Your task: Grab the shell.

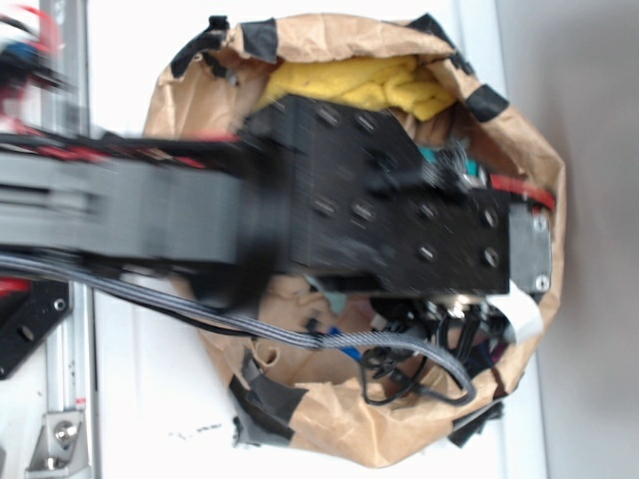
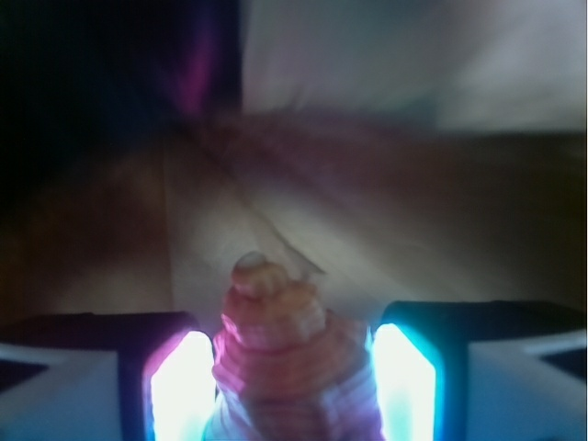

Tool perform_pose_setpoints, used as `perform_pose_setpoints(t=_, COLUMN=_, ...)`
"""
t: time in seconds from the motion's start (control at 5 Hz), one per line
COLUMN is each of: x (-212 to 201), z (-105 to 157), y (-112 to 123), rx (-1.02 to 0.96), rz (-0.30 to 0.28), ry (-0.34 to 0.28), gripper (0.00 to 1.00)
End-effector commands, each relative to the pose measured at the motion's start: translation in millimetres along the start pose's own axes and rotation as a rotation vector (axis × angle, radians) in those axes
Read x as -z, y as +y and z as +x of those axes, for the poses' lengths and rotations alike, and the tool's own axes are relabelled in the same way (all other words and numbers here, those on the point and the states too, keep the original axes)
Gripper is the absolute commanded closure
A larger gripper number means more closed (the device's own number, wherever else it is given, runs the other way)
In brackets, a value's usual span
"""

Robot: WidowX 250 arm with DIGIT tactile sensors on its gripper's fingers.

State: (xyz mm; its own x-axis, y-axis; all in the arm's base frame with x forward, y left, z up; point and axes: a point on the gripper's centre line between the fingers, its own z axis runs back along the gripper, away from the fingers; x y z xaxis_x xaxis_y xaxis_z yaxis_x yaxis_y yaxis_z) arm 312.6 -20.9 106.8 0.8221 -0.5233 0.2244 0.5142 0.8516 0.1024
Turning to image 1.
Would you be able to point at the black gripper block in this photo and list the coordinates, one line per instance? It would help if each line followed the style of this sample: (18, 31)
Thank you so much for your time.
(503, 238)

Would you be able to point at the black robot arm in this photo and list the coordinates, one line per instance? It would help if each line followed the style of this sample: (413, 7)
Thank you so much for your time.
(215, 212)

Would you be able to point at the teal terry cloth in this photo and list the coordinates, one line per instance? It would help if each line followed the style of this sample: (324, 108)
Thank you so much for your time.
(334, 297)

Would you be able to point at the yellow terry cloth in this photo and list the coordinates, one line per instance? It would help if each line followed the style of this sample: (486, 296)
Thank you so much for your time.
(366, 83)

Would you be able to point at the brown paper bag bin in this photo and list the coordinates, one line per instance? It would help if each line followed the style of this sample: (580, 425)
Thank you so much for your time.
(313, 400)

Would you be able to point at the white plastic tray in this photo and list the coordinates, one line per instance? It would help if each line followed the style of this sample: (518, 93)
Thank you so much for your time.
(163, 411)

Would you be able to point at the aluminium extrusion rail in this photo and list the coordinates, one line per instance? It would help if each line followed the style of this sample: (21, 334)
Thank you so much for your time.
(71, 346)

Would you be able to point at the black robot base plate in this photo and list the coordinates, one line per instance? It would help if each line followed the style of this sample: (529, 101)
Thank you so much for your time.
(30, 309)

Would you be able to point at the silver corner bracket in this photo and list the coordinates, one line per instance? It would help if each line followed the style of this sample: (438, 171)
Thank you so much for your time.
(61, 449)

